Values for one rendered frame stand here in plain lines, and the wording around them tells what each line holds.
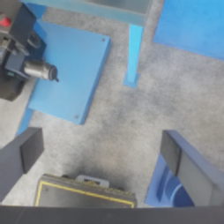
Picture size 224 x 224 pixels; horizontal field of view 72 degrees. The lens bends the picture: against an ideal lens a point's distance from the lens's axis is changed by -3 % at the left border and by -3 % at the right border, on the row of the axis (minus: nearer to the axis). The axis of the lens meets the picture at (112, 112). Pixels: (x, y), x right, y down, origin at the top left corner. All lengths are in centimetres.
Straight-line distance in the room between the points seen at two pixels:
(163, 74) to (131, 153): 77
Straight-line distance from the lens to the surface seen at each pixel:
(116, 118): 141
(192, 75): 162
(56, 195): 125
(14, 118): 158
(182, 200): 141
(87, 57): 149
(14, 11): 64
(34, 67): 111
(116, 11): 47
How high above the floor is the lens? 141
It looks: 81 degrees down
